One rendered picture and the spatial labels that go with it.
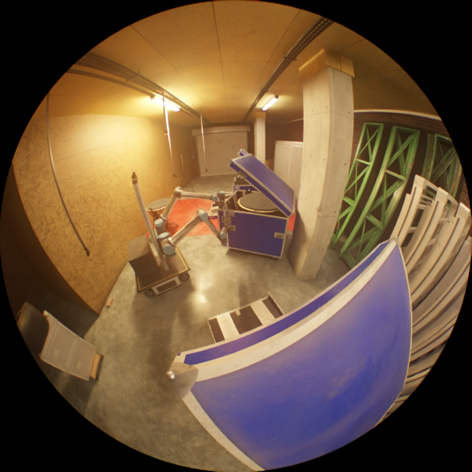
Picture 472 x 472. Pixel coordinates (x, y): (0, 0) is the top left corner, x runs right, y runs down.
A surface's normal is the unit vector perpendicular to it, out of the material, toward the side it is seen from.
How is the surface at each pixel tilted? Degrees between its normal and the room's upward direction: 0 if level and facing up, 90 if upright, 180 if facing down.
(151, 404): 0
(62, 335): 90
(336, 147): 90
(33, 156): 90
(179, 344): 0
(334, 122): 90
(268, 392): 37
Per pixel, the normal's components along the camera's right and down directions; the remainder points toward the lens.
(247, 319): -0.05, -0.83
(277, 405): 0.19, -0.34
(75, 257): 1.00, -0.05
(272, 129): 0.03, 0.58
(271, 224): -0.35, 0.55
